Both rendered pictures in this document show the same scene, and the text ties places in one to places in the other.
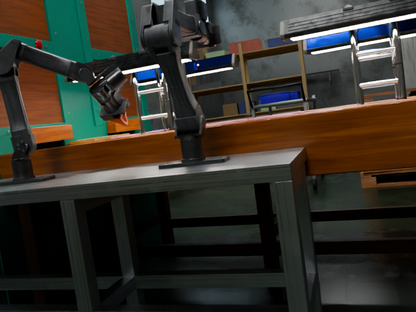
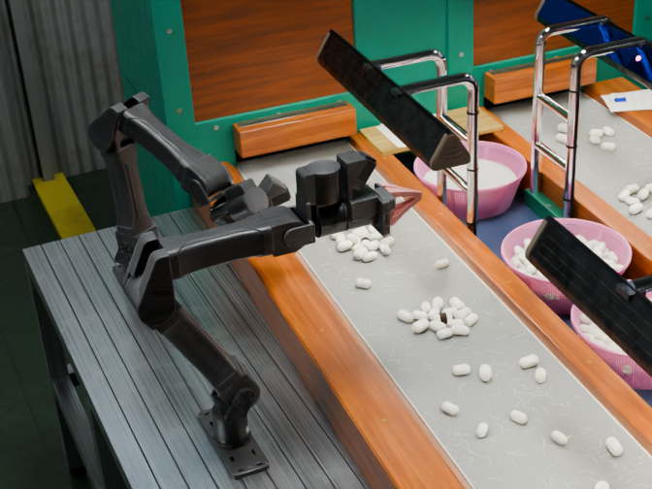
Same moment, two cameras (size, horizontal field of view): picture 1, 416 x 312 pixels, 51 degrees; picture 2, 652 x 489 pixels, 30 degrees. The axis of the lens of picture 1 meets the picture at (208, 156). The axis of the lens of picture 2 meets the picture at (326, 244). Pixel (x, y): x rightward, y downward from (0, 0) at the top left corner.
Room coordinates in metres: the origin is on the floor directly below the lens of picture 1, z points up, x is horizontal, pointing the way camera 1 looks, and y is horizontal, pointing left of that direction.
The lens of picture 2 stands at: (0.28, -1.40, 2.07)
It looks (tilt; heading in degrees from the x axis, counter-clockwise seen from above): 30 degrees down; 50
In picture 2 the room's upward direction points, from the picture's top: 4 degrees counter-clockwise
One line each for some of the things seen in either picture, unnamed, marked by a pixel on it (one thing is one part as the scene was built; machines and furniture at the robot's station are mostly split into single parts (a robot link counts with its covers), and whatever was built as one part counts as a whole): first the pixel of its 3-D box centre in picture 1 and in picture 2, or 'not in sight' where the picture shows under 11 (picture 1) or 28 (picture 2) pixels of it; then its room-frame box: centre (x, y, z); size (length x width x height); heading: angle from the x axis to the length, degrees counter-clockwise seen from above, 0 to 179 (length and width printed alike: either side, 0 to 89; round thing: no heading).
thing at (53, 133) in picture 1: (46, 134); (295, 128); (2.01, 0.71, 0.83); 0.30 x 0.06 x 0.07; 159
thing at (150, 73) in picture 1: (181, 70); (620, 44); (2.42, 0.08, 1.08); 0.62 x 0.08 x 0.07; 69
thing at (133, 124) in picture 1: (125, 125); (540, 77); (2.64, 0.46, 0.83); 0.30 x 0.06 x 0.07; 159
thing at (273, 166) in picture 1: (140, 168); (297, 331); (1.59, 0.25, 0.65); 1.20 x 0.90 x 0.04; 72
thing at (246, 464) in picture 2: (192, 150); (230, 424); (1.26, 0.04, 0.71); 0.20 x 0.07 x 0.08; 72
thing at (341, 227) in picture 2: (197, 31); (327, 214); (1.46, -0.02, 1.08); 0.07 x 0.06 x 0.07; 162
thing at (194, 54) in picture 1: (128, 62); (385, 91); (1.90, 0.28, 1.08); 0.62 x 0.08 x 0.07; 69
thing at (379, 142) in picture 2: (101, 138); (431, 129); (2.31, 0.54, 0.77); 0.33 x 0.15 x 0.01; 159
